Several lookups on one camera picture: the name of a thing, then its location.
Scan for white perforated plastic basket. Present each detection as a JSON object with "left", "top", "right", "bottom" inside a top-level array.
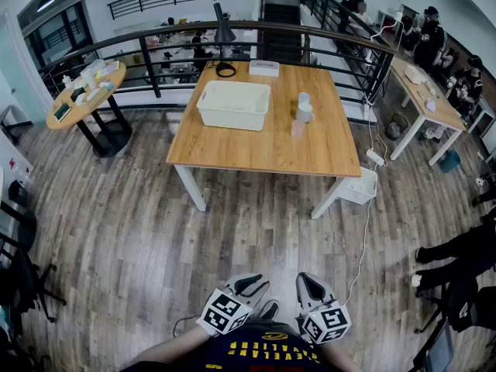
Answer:
[{"left": 196, "top": 80, "right": 272, "bottom": 132}]

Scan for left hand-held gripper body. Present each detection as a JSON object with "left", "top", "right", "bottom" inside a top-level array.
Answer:
[{"left": 196, "top": 283, "right": 257, "bottom": 337}]

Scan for black office chair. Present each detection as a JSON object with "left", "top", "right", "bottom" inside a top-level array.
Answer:
[{"left": 0, "top": 246, "right": 67, "bottom": 325}]

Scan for person's right forearm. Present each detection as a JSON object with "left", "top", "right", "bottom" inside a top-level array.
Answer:
[{"left": 329, "top": 341, "right": 363, "bottom": 372}]

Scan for black staircase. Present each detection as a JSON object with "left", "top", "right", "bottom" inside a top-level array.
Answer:
[{"left": 263, "top": 2, "right": 303, "bottom": 64}]

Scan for black framed glass door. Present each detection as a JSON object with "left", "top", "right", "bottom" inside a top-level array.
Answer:
[{"left": 22, "top": 0, "right": 94, "bottom": 67}]

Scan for black computer monitor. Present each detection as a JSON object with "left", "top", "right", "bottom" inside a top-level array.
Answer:
[{"left": 412, "top": 318, "right": 454, "bottom": 372}]

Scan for teal bin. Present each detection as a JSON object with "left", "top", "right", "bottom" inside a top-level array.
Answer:
[{"left": 440, "top": 149, "right": 462, "bottom": 174}]

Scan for round wooden table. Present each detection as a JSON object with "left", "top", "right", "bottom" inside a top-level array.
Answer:
[{"left": 46, "top": 60, "right": 133, "bottom": 158}]

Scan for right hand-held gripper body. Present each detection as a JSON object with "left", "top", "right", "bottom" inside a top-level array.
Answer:
[{"left": 297, "top": 298, "right": 352, "bottom": 345}]

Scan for person's dark jersey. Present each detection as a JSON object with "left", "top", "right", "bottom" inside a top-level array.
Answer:
[{"left": 119, "top": 322, "right": 342, "bottom": 372}]

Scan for white power strip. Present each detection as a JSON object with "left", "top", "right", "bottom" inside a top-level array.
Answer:
[{"left": 366, "top": 148, "right": 386, "bottom": 167}]

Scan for white mug with handle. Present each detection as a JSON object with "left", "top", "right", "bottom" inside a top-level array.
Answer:
[{"left": 296, "top": 102, "right": 315, "bottom": 124}]

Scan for white cable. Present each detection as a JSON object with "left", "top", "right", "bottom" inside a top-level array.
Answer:
[{"left": 343, "top": 118, "right": 389, "bottom": 306}]

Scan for wooden table with white legs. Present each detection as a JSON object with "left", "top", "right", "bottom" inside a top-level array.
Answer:
[{"left": 389, "top": 57, "right": 466, "bottom": 167}]

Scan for small white perforated basket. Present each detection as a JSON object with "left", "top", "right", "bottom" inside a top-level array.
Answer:
[{"left": 340, "top": 167, "right": 378, "bottom": 205}]

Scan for black desk lamp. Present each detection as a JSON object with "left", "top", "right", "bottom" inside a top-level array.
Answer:
[{"left": 212, "top": 2, "right": 237, "bottom": 79}]

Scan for black mesh wastebasket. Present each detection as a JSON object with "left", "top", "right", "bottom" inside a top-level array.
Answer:
[{"left": 386, "top": 113, "right": 410, "bottom": 142}]

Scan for person's left forearm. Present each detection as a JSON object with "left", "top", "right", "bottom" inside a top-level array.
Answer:
[{"left": 131, "top": 325, "right": 212, "bottom": 366}]

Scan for white tissue box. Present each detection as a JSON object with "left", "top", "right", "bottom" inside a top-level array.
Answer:
[{"left": 248, "top": 60, "right": 281, "bottom": 78}]

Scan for clear plastic container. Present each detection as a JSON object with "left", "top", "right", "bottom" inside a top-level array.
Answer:
[{"left": 80, "top": 59, "right": 106, "bottom": 88}]

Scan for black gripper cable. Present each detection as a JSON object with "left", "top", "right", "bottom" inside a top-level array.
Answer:
[{"left": 172, "top": 315, "right": 202, "bottom": 339}]

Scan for black round container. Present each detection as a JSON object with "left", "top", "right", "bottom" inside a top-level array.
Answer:
[{"left": 8, "top": 179, "right": 29, "bottom": 208}]

